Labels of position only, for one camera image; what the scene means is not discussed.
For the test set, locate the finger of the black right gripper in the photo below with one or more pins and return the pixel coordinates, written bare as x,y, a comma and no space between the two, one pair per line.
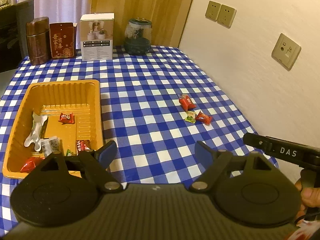
258,141

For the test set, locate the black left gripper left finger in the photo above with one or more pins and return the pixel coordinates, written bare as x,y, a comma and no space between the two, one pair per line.
62,190

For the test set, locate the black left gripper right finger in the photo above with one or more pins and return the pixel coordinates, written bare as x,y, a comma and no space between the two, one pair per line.
247,189

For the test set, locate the white printed snack packet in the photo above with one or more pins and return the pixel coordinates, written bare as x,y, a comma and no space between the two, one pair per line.
50,145

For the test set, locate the dark red candy packet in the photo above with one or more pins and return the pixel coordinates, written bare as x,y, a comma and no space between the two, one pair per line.
67,118

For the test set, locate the yellow green candy packet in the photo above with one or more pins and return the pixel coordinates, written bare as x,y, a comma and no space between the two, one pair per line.
192,116

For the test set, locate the large red snack packet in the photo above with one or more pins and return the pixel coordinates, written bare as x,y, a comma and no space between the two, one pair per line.
186,102

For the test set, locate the right hand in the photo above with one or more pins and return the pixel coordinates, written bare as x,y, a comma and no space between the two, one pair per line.
310,198

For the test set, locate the orange plastic tray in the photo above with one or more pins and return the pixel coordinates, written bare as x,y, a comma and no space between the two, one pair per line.
82,98

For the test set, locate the blue white checkered tablecloth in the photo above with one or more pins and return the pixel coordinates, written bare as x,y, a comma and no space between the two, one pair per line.
141,110

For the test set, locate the dark red gift box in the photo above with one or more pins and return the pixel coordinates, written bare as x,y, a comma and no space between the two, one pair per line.
63,40

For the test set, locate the green glass jar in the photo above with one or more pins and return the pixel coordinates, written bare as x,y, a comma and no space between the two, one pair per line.
138,34

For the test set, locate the brown metal canister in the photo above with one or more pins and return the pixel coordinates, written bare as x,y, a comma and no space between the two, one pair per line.
38,41

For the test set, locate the white product box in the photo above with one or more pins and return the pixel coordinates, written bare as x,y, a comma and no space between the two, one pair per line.
96,36

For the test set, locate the black appliance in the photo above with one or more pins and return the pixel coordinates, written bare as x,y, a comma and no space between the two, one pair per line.
13,34

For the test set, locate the beige data wall socket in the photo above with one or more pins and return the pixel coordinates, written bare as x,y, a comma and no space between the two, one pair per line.
286,51

